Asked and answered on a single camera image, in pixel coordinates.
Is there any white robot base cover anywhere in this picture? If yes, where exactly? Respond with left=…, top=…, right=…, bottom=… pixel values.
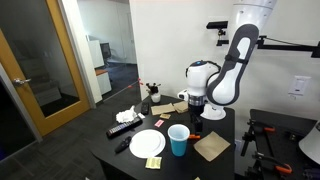
left=299, top=121, right=320, bottom=165

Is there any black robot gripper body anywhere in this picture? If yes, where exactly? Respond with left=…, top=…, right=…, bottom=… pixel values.
left=188, top=104, right=204, bottom=123

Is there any small brown packet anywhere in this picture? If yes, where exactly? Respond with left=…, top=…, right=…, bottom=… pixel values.
left=160, top=114, right=171, bottom=119

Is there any yellow sticky note pad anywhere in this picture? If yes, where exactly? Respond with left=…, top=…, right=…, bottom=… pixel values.
left=145, top=157, right=162, bottom=169

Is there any large black remote control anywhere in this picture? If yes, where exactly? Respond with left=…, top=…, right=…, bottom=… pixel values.
left=106, top=118, right=143, bottom=139

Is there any brown napkin beside cup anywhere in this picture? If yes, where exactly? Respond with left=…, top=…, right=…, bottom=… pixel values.
left=194, top=131, right=230, bottom=162

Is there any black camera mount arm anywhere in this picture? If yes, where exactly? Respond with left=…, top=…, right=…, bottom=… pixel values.
left=206, top=21, right=320, bottom=58

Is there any orange black clamp upper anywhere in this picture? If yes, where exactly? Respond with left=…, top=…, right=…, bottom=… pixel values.
left=241, top=119, right=275, bottom=156

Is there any white wall switch plate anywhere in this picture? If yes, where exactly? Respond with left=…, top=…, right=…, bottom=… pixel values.
left=288, top=76, right=311, bottom=96

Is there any white vase with flowers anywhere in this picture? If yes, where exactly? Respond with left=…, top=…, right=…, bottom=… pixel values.
left=146, top=83, right=161, bottom=103

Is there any black key fob remote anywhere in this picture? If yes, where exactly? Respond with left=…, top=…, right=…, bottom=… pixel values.
left=115, top=136, right=132, bottom=153

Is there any white plate near cup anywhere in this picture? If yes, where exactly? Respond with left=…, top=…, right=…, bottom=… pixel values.
left=129, top=129, right=166, bottom=159

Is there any crumpled white tissue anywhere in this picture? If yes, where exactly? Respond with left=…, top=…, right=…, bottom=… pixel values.
left=116, top=106, right=137, bottom=123

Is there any orange black clamp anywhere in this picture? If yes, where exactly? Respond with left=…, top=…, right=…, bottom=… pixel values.
left=244, top=151, right=294, bottom=180
left=241, top=119, right=275, bottom=156

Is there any orange marker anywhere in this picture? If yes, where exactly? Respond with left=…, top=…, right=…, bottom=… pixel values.
left=188, top=134, right=201, bottom=139

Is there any white plate far corner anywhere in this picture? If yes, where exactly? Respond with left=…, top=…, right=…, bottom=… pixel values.
left=201, top=104, right=226, bottom=121

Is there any orange black clamp lower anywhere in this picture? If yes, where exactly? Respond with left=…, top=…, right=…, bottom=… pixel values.
left=244, top=151, right=294, bottom=180

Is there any small black remote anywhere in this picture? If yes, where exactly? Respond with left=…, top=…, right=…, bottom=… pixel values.
left=141, top=102, right=149, bottom=115

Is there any brown napkin folded stack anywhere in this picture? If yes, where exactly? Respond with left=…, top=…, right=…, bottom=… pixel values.
left=173, top=101, right=188, bottom=113

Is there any wooden glass door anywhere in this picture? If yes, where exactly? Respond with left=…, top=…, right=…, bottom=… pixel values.
left=0, top=0, right=89, bottom=136

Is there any small white packet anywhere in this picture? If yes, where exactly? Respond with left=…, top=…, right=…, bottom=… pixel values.
left=138, top=113, right=145, bottom=119

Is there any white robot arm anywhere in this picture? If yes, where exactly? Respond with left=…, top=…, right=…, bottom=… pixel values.
left=178, top=0, right=277, bottom=134

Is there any brown napkin flat middle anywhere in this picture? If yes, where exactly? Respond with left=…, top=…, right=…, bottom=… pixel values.
left=151, top=103, right=175, bottom=115

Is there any black side table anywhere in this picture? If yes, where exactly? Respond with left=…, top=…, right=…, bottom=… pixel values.
left=248, top=109, right=320, bottom=180

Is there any blue plastic cup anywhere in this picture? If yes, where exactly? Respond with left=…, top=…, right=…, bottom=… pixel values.
left=167, top=124, right=190, bottom=157

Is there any pink white small card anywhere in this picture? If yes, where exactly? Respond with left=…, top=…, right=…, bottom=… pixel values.
left=155, top=119, right=164, bottom=127

